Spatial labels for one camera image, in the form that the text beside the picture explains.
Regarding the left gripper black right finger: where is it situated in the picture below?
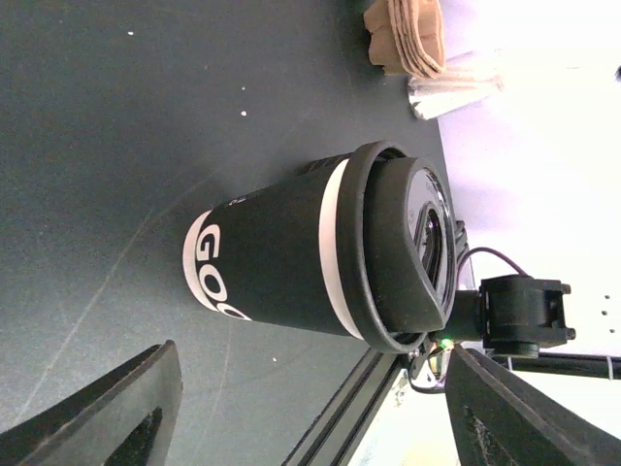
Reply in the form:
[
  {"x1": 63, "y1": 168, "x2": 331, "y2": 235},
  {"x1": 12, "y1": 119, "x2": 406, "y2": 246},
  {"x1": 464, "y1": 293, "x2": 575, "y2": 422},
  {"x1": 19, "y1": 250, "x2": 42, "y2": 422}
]
[{"x1": 445, "y1": 346, "x2": 620, "y2": 465}]

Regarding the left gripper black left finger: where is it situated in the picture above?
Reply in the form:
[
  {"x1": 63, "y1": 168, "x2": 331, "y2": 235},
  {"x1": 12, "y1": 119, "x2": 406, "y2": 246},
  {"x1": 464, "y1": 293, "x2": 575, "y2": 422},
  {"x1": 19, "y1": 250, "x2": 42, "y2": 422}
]
[{"x1": 1, "y1": 340, "x2": 182, "y2": 465}]

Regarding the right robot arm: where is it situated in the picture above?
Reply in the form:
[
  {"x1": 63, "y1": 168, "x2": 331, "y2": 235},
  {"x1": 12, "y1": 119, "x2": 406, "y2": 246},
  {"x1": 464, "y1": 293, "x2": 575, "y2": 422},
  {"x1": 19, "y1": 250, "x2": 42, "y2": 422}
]
[{"x1": 430, "y1": 275, "x2": 620, "y2": 381}]

